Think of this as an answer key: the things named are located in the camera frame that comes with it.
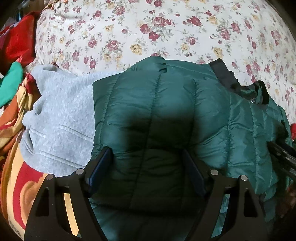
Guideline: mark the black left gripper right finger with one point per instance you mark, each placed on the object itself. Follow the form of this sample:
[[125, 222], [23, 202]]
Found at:
[[244, 218]]

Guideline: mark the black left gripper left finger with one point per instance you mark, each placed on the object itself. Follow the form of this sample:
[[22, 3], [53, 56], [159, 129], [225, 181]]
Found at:
[[48, 219]]

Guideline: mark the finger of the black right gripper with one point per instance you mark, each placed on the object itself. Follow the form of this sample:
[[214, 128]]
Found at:
[[283, 157]]

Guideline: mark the green quilted puffer jacket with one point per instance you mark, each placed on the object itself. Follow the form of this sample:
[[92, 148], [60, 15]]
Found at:
[[158, 115]]

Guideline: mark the grey fleece sweater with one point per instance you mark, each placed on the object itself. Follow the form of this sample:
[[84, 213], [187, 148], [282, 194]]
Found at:
[[68, 120]]

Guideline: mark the red cream love blanket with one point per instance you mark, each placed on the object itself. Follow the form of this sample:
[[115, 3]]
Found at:
[[19, 182]]

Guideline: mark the floral white bed sheet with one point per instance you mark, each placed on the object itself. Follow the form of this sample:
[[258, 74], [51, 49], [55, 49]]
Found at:
[[249, 36]]

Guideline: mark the bright green garment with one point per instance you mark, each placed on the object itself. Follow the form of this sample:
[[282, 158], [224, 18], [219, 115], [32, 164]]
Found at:
[[10, 83]]

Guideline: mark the red garment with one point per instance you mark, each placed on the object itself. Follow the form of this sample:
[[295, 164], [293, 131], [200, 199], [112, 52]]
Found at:
[[18, 42]]

